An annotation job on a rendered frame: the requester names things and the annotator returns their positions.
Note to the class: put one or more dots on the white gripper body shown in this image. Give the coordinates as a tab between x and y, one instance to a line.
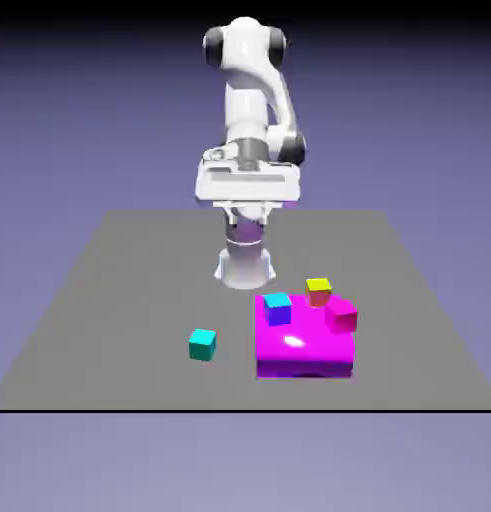
247	183

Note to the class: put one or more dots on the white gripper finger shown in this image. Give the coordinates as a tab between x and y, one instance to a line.
230	215
268	215

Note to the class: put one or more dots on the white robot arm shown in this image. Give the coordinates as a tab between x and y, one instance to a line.
247	60

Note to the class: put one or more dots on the small yellow cube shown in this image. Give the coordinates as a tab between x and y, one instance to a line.
319	291

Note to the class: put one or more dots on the small cyan cube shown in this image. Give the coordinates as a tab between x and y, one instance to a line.
202	344
278	308

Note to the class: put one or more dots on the small pink cube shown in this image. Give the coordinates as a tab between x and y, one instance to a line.
342	316

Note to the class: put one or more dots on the large magenta box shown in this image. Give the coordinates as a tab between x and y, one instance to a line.
305	340

